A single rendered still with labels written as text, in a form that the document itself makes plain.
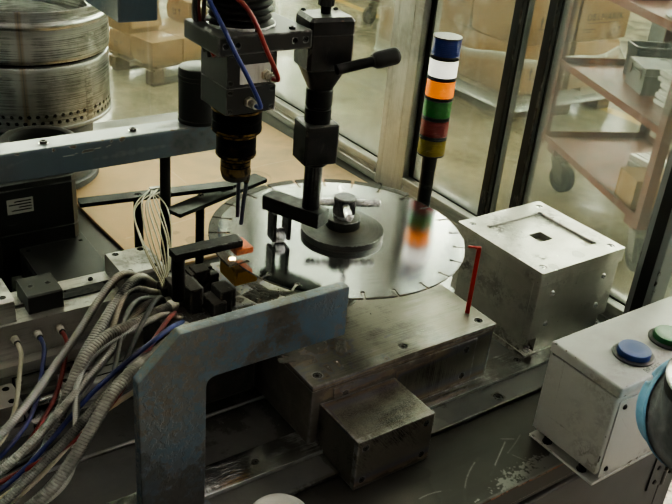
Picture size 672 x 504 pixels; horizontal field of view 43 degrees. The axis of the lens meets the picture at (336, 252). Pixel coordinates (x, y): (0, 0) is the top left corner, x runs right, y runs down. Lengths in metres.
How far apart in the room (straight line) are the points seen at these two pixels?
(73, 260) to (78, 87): 0.40
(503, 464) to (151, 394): 0.47
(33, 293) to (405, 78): 0.87
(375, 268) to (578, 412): 0.30
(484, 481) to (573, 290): 0.36
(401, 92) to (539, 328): 0.62
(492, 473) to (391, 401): 0.15
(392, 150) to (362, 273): 0.73
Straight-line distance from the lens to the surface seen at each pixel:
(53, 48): 1.56
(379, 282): 1.04
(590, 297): 1.36
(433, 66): 1.33
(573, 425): 1.11
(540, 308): 1.27
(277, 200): 1.07
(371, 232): 1.13
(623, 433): 1.11
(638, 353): 1.09
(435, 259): 1.11
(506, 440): 1.16
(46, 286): 1.15
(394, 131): 1.74
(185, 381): 0.88
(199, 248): 1.02
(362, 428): 1.02
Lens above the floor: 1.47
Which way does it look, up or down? 28 degrees down
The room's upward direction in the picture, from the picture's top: 6 degrees clockwise
